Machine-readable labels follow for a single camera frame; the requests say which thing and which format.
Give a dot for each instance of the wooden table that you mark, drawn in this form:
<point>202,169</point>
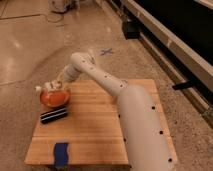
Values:
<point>91,130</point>

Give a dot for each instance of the white object with cables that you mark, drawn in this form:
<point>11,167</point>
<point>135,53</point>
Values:
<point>62,6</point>

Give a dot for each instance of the long bench rail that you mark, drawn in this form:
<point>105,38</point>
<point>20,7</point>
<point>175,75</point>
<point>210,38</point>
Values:
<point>192,60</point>

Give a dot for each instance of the black box on floor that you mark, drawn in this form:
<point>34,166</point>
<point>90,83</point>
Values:
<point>130,31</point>

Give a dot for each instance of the orange ceramic bowl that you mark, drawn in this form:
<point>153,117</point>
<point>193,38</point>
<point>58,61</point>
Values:
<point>54,99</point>

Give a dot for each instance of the black white striped block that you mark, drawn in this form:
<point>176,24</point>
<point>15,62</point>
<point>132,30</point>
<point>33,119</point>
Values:
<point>53,115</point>

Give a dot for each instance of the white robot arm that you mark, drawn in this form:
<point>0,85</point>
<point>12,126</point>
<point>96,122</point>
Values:
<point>145,142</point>

